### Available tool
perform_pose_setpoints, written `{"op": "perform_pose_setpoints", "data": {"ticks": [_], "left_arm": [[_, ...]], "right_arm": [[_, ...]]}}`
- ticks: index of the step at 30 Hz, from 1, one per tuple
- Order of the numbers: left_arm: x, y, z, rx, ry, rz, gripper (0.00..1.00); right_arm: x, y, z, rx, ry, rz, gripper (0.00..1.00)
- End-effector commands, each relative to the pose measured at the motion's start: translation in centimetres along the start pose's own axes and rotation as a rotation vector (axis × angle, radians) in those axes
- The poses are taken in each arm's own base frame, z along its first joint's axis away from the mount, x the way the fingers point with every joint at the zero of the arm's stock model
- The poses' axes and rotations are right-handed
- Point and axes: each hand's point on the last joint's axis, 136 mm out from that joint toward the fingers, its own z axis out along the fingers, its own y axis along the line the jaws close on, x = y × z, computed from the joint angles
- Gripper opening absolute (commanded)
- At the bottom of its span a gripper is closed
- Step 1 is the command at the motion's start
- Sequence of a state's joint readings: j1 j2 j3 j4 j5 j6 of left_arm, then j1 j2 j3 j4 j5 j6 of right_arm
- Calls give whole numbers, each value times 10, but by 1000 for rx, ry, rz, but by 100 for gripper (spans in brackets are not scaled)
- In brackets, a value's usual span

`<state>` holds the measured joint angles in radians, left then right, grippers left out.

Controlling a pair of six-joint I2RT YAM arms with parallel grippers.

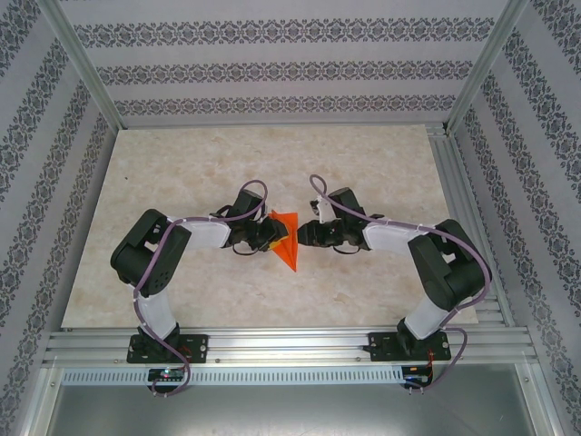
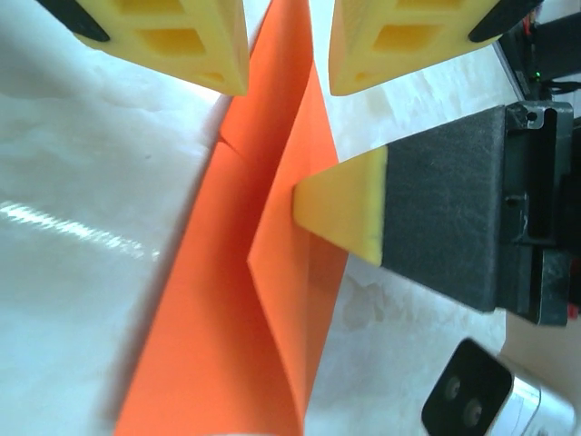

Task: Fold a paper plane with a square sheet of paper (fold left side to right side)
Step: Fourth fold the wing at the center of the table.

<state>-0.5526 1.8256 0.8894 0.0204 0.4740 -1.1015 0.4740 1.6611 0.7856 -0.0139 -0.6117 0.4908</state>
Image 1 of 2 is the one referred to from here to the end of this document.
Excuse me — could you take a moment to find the aluminium mounting rail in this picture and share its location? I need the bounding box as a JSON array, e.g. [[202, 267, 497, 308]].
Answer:
[[43, 325, 539, 368]]

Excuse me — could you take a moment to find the orange paper sheet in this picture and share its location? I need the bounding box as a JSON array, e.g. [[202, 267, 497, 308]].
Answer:
[[267, 210, 300, 273]]

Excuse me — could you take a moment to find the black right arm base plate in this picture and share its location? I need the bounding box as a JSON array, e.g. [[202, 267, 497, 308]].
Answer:
[[368, 332, 453, 363]]

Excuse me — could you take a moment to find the grey metal panel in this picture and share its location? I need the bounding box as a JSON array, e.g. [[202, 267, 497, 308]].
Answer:
[[44, 384, 553, 436]]

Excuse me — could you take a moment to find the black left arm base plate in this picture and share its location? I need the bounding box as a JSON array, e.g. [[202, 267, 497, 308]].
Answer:
[[126, 334, 209, 364]]

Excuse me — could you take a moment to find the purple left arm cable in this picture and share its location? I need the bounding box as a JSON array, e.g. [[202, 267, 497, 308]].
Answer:
[[132, 180, 270, 399]]

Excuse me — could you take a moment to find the aluminium side rail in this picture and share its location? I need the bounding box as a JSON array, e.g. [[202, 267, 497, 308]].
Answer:
[[424, 122, 517, 329]]

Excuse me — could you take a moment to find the slotted grey cable duct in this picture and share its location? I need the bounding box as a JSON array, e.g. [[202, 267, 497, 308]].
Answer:
[[61, 366, 405, 386]]

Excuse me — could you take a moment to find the aluminium frame post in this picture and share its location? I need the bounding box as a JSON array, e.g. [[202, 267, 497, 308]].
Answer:
[[443, 0, 533, 135], [13, 366, 64, 436], [517, 363, 571, 436], [35, 0, 124, 132]]

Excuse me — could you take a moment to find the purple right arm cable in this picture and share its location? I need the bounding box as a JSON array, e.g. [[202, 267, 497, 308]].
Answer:
[[309, 174, 494, 396]]

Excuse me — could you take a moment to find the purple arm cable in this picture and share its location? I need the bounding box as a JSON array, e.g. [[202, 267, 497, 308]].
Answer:
[[132, 180, 270, 399], [309, 174, 494, 396]]

